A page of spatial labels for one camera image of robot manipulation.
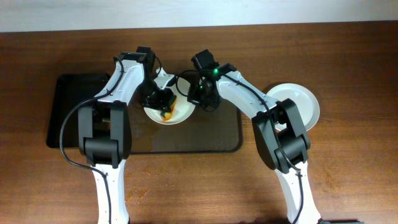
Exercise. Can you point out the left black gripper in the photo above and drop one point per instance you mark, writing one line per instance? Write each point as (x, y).
(160, 101)

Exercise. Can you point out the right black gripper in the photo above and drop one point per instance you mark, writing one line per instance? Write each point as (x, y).
(206, 100)

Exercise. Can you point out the yellow green scrub sponge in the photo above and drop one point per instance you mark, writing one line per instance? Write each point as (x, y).
(167, 113)

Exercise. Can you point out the cream plate with sauce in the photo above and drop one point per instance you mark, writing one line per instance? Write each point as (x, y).
(181, 111)

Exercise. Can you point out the light grey plate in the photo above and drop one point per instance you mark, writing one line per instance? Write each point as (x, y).
(305, 100)

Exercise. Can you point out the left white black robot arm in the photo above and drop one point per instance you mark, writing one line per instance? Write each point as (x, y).
(104, 131)

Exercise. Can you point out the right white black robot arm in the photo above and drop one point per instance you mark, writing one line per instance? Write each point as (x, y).
(281, 139)

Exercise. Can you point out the dark brown serving tray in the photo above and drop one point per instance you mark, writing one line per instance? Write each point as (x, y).
(215, 131)

